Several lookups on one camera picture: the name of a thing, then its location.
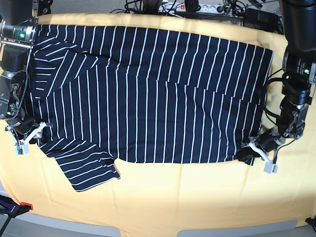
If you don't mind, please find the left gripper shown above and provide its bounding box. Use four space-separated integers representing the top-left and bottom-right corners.
236 128 285 164

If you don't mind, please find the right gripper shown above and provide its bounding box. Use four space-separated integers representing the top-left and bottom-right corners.
6 116 48 145

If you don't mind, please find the navy white striped T-shirt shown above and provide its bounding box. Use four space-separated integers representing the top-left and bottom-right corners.
26 25 273 192

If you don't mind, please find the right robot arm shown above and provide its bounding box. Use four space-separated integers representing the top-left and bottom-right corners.
0 0 51 147

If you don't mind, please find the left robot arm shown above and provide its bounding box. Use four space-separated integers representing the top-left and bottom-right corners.
237 0 316 166

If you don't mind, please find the blue black bar clamp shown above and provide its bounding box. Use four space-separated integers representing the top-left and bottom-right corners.
0 195 33 236

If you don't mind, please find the black clamp right corner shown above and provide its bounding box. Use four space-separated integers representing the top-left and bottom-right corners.
305 217 316 228

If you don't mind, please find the yellow table cloth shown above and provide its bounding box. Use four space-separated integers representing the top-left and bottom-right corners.
0 12 316 237

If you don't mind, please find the black power adapter brick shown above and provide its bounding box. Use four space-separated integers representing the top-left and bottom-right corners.
243 8 279 28

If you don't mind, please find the white power strip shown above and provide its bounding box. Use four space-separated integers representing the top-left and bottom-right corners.
158 2 231 14

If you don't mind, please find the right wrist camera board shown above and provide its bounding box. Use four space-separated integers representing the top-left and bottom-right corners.
14 144 29 155

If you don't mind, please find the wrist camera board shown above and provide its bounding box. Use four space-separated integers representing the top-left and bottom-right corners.
14 144 29 155
264 162 278 174

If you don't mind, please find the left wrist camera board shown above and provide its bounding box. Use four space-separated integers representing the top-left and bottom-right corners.
264 162 278 174

